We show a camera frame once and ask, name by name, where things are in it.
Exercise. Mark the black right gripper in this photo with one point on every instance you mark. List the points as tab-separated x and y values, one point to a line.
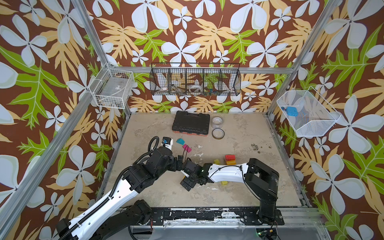
190	178

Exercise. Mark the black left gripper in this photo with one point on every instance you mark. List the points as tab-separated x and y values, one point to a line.
174	167

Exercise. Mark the red block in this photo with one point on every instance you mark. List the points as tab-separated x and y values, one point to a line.
230	158

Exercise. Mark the orange supermarket block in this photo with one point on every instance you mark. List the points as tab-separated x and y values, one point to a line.
231	162

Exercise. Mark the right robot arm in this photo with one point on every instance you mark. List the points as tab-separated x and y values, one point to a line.
261	180

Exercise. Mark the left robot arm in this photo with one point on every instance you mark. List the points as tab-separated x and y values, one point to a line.
131	181

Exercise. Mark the magenta block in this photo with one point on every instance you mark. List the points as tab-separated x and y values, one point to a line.
187	148

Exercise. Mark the teal block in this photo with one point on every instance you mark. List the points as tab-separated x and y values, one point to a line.
180	141

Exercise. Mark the brown tape roll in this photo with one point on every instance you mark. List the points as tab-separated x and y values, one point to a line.
218	134

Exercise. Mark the black tool case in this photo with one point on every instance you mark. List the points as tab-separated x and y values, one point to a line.
191	123

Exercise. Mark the clear tape roll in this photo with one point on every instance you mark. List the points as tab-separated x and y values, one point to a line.
217	122

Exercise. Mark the blue object in basket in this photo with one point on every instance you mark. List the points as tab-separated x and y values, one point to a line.
292	111

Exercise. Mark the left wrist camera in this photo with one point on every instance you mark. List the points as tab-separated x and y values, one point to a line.
167	142

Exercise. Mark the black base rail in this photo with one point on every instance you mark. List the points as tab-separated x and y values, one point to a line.
246	215

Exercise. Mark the black wire basket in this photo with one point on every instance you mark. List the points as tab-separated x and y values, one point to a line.
208	79

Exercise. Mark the white wire basket left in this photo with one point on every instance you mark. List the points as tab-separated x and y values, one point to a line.
111	88

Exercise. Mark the white wire basket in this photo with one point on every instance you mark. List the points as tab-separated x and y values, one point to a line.
111	88
316	115

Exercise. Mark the white wire basket right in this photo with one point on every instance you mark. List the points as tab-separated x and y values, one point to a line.
316	115

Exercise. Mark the aluminium frame post right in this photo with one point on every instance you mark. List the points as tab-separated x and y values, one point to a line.
309	43

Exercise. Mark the aluminium frame post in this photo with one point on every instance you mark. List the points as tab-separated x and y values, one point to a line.
74	179
309	43

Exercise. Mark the aluminium frame post left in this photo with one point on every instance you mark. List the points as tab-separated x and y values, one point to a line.
74	179

